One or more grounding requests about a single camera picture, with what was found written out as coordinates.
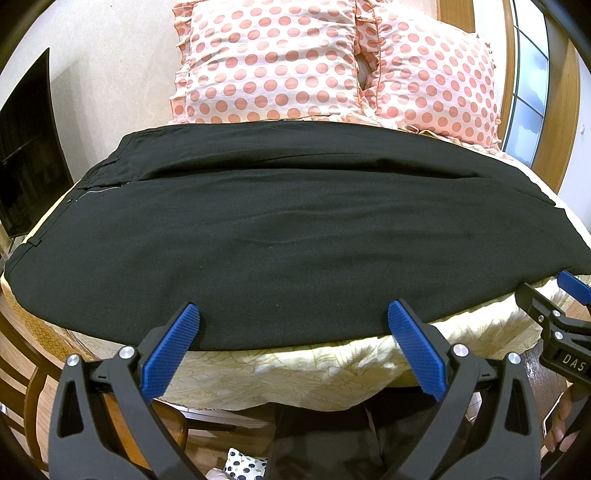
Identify left pink polka dot pillow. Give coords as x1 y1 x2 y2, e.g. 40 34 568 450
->
169 0 370 124

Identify person's right hand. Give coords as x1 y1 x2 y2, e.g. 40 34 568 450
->
544 384 578 452

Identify white dotted slipper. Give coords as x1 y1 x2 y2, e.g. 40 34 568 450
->
223 448 267 480

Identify right pink polka dot pillow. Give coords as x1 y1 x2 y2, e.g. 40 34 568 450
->
356 1 500 149

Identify pink polka dot pillow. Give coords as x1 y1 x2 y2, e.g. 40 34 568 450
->
356 1 500 149
169 0 370 124

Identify wooden framed window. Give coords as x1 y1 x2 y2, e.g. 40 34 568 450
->
436 1 580 192

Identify black pants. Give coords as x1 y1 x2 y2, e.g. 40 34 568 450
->
3 120 591 352

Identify black television screen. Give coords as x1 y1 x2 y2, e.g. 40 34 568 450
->
0 51 73 238

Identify wooden chair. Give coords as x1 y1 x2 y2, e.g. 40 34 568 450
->
1 294 188 477

